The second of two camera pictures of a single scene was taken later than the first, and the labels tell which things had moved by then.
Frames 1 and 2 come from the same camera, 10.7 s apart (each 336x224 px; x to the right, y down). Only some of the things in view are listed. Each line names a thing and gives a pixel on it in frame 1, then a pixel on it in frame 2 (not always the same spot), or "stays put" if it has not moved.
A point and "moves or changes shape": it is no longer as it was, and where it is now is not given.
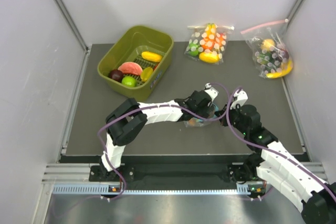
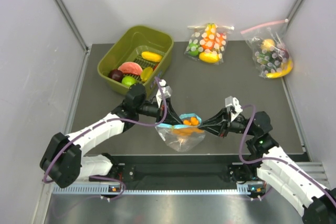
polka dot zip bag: x=207 y=43 stays put
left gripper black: x=206 y=110 to x=171 y=117
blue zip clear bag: x=199 y=122 moves or changes shape
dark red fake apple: x=116 y=74 stays put
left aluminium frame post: x=64 y=9 stays put
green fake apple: x=129 y=81 stays put
